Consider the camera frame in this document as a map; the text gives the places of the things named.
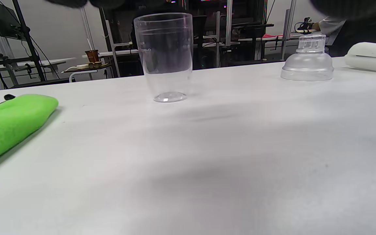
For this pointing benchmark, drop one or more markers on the white sponge cup brush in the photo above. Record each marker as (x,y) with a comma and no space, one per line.
(370,55)

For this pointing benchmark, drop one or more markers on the person's left hand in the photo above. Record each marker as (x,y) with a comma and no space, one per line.
(70,2)

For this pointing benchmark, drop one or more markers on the brown paper container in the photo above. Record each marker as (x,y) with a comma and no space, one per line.
(92,56)

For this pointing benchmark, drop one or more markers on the clear plastic shaker cup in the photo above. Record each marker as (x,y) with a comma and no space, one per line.
(165,49)

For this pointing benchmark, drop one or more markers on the brown side table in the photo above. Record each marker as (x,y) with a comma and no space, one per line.
(91,68)

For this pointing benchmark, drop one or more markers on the green microfibre cloth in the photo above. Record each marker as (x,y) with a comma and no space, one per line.
(11,124)

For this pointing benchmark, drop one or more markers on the cream white device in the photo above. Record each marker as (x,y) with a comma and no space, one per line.
(77,67)

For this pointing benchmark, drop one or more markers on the clear plastic shaker lid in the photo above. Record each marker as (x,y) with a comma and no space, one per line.
(307,65)

